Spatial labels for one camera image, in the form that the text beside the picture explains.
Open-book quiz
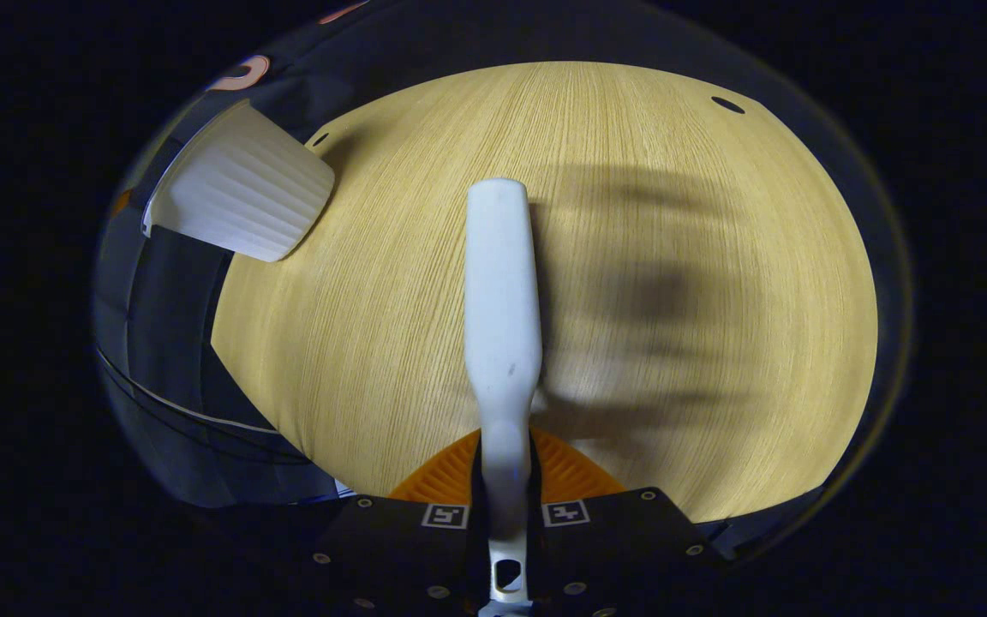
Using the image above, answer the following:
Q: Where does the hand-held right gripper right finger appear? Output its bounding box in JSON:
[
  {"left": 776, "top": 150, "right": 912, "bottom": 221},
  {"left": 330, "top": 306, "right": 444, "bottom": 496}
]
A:
[{"left": 529, "top": 428, "right": 724, "bottom": 617}]

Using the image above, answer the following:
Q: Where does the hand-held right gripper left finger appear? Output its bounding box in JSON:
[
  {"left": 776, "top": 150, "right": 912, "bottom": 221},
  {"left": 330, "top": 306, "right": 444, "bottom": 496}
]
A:
[{"left": 312, "top": 428, "right": 492, "bottom": 617}]

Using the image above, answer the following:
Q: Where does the small white broom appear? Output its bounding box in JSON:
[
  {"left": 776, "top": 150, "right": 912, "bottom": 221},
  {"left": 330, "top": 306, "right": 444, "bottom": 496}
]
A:
[{"left": 463, "top": 177, "right": 544, "bottom": 617}]

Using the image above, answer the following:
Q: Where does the white ribbed garbage bin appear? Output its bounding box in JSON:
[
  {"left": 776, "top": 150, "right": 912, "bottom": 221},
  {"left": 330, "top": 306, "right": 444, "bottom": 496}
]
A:
[{"left": 140, "top": 98, "right": 337, "bottom": 264}]

